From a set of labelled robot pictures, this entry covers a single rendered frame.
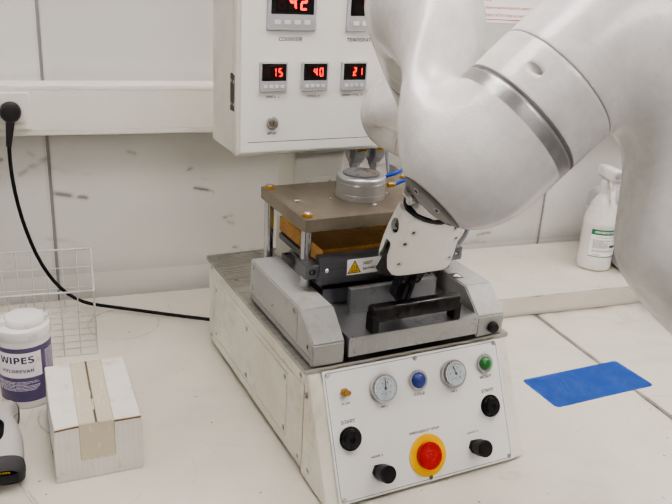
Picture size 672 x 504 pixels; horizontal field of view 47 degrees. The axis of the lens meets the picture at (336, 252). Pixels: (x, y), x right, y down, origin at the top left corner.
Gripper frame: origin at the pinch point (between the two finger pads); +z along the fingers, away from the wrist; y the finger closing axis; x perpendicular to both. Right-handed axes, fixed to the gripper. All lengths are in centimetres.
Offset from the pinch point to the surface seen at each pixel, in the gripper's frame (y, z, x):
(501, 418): 13.9, 15.1, -16.1
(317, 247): -10.2, -1.4, 9.5
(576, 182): 88, 25, 52
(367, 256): -3.6, -1.8, 5.8
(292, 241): -9.9, 4.5, 18.1
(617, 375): 51, 25, -7
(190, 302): -15, 45, 47
